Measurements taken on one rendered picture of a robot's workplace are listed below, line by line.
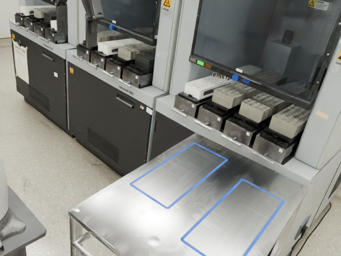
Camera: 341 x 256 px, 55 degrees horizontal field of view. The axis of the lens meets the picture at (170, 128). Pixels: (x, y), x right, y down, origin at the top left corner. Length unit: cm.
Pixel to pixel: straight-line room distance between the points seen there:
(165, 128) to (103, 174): 76
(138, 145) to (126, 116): 19
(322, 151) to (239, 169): 41
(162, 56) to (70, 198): 104
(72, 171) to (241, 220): 161
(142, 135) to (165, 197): 97
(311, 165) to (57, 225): 136
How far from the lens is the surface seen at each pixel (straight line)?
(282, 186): 112
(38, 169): 240
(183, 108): 159
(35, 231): 103
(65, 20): 98
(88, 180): 228
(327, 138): 138
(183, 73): 167
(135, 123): 190
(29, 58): 287
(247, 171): 113
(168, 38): 171
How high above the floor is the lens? 144
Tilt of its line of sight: 29 degrees down
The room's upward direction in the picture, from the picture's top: 9 degrees clockwise
